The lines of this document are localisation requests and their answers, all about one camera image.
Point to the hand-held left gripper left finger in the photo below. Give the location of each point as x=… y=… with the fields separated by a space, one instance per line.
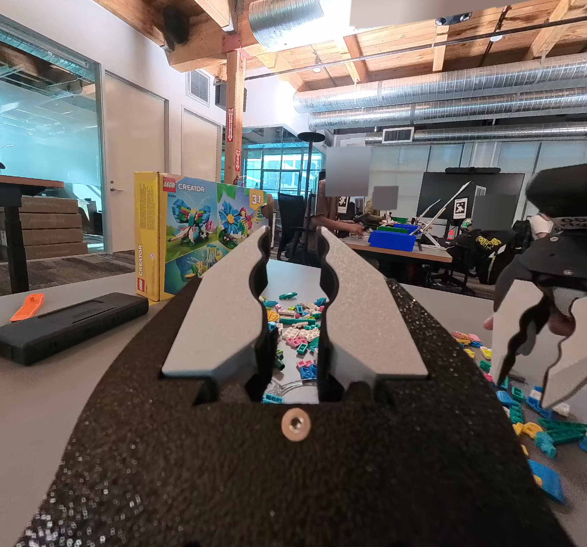
x=215 y=318

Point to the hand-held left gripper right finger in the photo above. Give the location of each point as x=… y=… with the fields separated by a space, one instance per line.
x=376 y=327

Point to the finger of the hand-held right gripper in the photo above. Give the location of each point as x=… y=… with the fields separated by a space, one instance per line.
x=575 y=363
x=511 y=322

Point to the pile of colourful toy bricks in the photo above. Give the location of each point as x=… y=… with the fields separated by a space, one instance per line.
x=298 y=327

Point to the wooden top side desk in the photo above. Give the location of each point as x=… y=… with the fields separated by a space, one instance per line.
x=27 y=185

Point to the person's right hand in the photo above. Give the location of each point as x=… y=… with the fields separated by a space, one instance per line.
x=562 y=324

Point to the wooden work table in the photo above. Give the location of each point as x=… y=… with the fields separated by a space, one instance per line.
x=412 y=256

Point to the blue storage bin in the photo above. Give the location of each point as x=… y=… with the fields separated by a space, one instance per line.
x=394 y=240

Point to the black white tag board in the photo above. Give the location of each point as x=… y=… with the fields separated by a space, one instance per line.
x=344 y=204
x=461 y=208

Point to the yellow toy brick set box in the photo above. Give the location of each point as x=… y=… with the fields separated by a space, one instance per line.
x=151 y=235

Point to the black video bar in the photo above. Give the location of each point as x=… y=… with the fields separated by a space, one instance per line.
x=472 y=169

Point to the black office chair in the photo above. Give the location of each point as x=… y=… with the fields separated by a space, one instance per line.
x=293 y=221

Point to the black flat case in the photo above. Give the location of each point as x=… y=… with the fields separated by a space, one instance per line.
x=69 y=327

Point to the pale door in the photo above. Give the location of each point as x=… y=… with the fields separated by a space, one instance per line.
x=201 y=143
x=135 y=162

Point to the orange brick separator tool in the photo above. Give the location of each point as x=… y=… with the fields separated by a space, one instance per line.
x=27 y=308

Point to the stack of cardboard boxes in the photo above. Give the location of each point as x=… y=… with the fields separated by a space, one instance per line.
x=50 y=226

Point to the black floor lamp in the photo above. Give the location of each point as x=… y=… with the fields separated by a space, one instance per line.
x=311 y=136

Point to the black box speaker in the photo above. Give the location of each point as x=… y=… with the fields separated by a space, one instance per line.
x=222 y=97

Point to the black ceiling sensor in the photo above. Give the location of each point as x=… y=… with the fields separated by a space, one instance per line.
x=454 y=19

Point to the black round ceiling speaker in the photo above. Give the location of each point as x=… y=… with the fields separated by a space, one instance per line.
x=176 y=24

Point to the large black wall screen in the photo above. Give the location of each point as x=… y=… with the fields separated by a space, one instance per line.
x=435 y=194

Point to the thin silver ventilation duct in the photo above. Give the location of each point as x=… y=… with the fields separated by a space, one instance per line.
x=481 y=133

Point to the long silver ventilation duct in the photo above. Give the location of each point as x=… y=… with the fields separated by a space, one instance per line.
x=435 y=88
x=435 y=114

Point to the white duct vent grille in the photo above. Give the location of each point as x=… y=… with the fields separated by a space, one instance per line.
x=397 y=135

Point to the wooden support post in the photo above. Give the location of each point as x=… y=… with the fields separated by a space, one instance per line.
x=235 y=120

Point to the white wall vent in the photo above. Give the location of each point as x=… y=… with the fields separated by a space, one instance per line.
x=198 y=87

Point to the wide silver ventilation duct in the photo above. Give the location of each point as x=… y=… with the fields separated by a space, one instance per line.
x=284 y=20

